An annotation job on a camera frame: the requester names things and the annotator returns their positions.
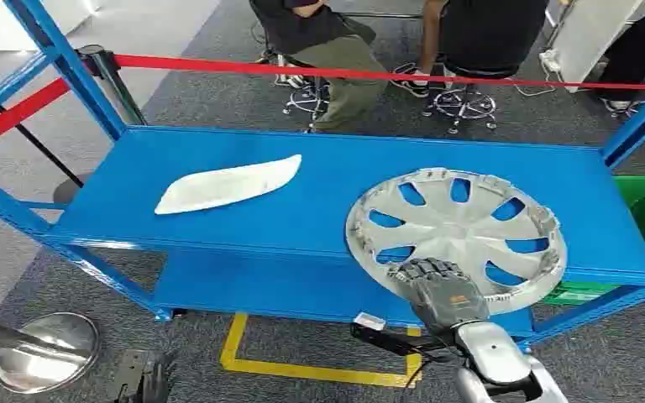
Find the blue metal shelf rack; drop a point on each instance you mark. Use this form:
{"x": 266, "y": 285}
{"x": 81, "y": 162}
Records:
{"x": 311, "y": 189}

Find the silver stanchion with round base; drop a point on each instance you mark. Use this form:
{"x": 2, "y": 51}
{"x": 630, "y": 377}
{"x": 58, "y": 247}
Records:
{"x": 50, "y": 361}

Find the black robot foot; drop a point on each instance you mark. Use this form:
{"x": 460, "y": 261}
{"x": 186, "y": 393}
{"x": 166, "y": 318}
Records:
{"x": 141, "y": 378}

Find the long red barrier belt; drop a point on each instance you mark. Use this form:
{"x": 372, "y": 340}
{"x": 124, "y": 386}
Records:
{"x": 244, "y": 66}

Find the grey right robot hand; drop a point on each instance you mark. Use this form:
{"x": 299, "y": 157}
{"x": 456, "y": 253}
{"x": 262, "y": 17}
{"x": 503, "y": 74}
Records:
{"x": 445, "y": 297}

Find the silver wheel hubcap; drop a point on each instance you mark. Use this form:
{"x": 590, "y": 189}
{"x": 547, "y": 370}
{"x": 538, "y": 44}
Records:
{"x": 456, "y": 233}

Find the person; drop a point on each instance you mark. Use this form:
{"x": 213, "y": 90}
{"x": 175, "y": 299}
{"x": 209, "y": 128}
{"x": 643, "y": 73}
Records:
{"x": 350, "y": 72}
{"x": 634, "y": 50}
{"x": 489, "y": 33}

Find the white board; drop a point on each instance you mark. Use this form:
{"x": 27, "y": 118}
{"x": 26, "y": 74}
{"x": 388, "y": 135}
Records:
{"x": 589, "y": 39}

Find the chrome stool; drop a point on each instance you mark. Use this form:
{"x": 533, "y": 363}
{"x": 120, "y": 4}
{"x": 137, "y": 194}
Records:
{"x": 307, "y": 100}
{"x": 463, "y": 104}

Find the stanchion with thin black pole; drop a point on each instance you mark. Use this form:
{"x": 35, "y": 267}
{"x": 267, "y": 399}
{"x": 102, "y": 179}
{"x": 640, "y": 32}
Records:
{"x": 70, "y": 192}

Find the white power strip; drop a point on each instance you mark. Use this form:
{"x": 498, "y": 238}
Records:
{"x": 550, "y": 60}

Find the stanchion with black cap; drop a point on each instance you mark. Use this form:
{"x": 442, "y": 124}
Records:
{"x": 116, "y": 89}

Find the folded green plastic crate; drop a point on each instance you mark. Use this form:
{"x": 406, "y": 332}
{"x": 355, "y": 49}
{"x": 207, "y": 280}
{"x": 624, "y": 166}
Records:
{"x": 575, "y": 293}

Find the white curved plastic part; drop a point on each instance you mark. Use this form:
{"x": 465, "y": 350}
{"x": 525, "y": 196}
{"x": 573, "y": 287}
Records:
{"x": 228, "y": 185}

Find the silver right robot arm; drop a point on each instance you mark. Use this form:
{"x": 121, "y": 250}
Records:
{"x": 495, "y": 356}

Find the yellow floor tape outline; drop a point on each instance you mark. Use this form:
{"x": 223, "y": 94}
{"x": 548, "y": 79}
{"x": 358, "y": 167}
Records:
{"x": 311, "y": 371}

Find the short red barrier belt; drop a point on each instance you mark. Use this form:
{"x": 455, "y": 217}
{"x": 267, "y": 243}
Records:
{"x": 16, "y": 114}

